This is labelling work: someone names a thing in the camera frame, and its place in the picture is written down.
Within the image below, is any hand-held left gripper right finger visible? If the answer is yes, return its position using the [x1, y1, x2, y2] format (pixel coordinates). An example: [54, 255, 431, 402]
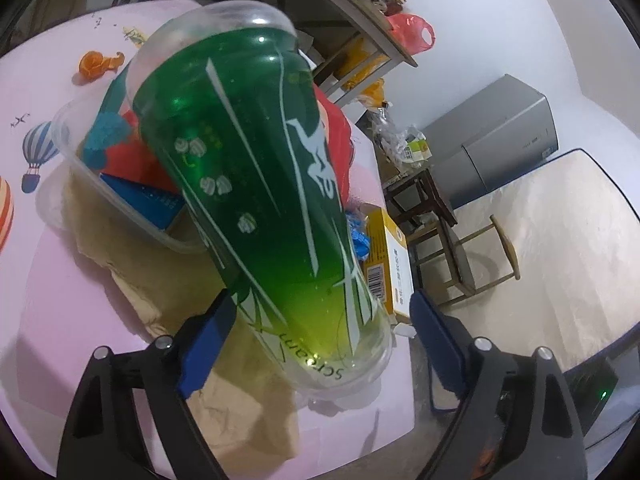
[409, 289, 588, 480]

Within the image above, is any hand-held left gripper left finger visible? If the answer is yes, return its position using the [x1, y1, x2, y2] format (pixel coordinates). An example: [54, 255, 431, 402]
[56, 290, 236, 480]

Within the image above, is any brown paper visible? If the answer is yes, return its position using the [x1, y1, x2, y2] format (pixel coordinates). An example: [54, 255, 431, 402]
[62, 165, 301, 461]

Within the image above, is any yellow cardboard box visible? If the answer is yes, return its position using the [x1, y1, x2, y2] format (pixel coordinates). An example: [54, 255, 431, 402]
[362, 205, 416, 326]

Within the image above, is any blue cardboard box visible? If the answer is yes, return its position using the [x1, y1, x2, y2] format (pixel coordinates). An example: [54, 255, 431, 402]
[100, 172, 188, 231]

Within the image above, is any clear plastic container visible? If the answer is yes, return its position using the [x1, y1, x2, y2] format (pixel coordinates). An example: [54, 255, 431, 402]
[50, 97, 216, 256]

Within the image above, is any green plastic cup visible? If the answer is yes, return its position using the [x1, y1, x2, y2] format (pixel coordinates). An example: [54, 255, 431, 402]
[125, 1, 393, 403]

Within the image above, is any blue wrapper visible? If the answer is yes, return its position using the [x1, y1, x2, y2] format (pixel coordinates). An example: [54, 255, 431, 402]
[82, 110, 131, 168]

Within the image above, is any orange peel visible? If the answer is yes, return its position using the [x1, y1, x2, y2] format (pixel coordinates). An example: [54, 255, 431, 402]
[75, 50, 126, 86]

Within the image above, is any wooden chair dark seat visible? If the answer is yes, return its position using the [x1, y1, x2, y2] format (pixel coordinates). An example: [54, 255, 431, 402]
[407, 215, 521, 306]

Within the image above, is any dark wooden stool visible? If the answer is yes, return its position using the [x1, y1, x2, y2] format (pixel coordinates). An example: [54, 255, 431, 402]
[385, 167, 458, 241]

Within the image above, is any white mattress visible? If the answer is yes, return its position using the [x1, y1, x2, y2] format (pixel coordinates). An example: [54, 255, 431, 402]
[445, 147, 640, 376]

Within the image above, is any brown cardboard box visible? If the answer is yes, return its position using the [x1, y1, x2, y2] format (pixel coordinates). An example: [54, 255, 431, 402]
[377, 152, 426, 183]

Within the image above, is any grey refrigerator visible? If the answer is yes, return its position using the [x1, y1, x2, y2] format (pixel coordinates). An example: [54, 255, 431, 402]
[425, 74, 558, 206]

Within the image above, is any yellow plastic bag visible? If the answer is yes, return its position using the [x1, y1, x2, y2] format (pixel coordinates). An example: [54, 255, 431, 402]
[340, 35, 386, 106]

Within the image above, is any red plastic bag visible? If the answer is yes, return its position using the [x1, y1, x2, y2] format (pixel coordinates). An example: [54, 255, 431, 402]
[385, 12, 436, 56]

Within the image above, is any grey side table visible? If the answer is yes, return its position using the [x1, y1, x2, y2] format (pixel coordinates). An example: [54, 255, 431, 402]
[210, 0, 418, 108]

